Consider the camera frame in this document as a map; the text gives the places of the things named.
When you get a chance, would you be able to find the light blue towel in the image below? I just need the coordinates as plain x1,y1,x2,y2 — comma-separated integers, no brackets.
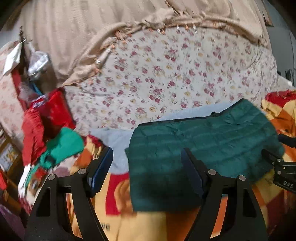
90,102,233,175

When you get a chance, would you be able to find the bright green garment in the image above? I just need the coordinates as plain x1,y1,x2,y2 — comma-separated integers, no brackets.
39,127,84,169

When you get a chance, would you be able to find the floral quilt pile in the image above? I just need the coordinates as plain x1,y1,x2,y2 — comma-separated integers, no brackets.
65,27,279,135

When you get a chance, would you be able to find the red padded garment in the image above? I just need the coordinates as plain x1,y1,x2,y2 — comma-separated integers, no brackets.
22,87,76,166

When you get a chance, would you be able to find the black power adapter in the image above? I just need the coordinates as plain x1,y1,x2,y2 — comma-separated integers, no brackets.
285,69,293,82

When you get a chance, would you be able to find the dark green puffer jacket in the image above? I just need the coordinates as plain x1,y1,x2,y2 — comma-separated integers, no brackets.
125,99,285,211

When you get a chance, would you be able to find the beige tasselled bed cover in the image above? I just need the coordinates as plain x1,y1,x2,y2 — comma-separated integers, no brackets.
20,1,270,85

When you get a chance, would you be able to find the red white floral blanket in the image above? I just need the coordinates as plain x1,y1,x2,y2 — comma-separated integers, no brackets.
17,157,79,214

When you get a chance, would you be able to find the orange red yellow blanket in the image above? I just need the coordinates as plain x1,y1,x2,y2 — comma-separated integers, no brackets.
70,90,295,240

